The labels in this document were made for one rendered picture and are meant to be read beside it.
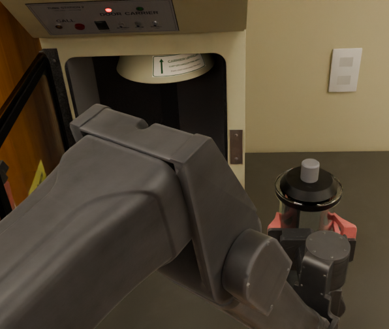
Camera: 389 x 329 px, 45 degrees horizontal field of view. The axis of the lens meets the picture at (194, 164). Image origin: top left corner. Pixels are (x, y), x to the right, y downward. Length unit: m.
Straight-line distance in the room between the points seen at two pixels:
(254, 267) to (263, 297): 0.04
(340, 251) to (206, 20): 0.36
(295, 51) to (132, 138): 1.01
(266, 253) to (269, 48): 0.96
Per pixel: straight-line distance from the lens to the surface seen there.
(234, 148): 0.82
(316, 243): 0.64
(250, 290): 0.28
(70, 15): 0.68
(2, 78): 0.78
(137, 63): 0.80
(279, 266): 0.31
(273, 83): 1.24
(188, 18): 0.67
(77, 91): 0.83
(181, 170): 0.21
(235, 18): 0.67
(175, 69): 0.78
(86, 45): 0.77
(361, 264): 0.99
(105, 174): 0.21
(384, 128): 1.36
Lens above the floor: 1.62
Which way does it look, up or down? 33 degrees down
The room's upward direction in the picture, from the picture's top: 4 degrees counter-clockwise
